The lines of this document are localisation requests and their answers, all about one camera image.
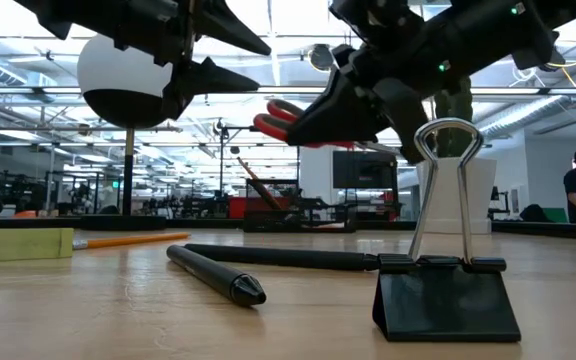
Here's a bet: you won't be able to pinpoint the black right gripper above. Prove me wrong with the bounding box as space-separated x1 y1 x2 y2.
285 43 469 165

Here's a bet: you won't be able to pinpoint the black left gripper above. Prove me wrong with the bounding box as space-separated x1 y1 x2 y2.
12 0 273 121

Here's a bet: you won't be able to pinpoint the red-handled scissors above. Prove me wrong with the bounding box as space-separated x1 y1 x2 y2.
252 98 357 150

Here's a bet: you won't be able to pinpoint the black pen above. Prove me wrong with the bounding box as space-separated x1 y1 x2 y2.
184 243 380 273

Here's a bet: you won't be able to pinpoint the black capped marker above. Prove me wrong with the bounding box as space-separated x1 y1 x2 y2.
165 244 268 308

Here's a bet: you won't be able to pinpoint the large black binder clip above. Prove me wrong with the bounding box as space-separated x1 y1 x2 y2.
371 118 522 344

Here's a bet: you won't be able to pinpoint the yellow-green sticky note pad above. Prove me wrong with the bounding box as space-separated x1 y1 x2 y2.
0 228 75 263

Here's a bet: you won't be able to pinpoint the white building column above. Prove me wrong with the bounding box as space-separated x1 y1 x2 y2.
300 144 339 201

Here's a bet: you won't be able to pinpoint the white globe table lamp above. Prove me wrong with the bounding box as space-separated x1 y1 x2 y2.
76 33 185 232

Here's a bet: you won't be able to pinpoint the red cabinet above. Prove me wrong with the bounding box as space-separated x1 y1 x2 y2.
227 196 294 220

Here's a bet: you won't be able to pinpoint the white hexagonal plant pot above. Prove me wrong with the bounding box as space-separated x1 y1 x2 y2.
416 157 498 235

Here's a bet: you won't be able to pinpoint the black bag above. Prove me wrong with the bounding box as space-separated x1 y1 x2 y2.
520 203 552 223

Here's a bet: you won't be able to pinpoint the green chair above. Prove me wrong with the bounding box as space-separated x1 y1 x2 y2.
542 207 569 224

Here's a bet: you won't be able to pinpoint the black ceiling cord reel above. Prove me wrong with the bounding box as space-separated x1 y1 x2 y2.
307 43 344 75

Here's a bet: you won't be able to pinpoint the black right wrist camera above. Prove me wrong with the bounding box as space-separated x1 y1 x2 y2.
330 0 412 54

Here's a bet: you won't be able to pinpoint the black background rig frame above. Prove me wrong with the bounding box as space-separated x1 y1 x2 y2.
219 124 301 201

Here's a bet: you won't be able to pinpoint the black aluminium table frame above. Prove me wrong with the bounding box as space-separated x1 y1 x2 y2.
0 214 576 242

